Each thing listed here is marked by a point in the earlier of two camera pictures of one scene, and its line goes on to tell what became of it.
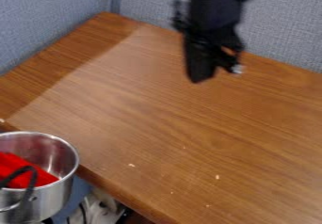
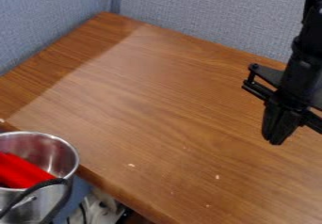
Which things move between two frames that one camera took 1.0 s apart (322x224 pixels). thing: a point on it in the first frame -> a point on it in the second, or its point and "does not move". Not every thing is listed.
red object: (11, 163) does not move
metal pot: (55, 155) does not move
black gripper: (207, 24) -> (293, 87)
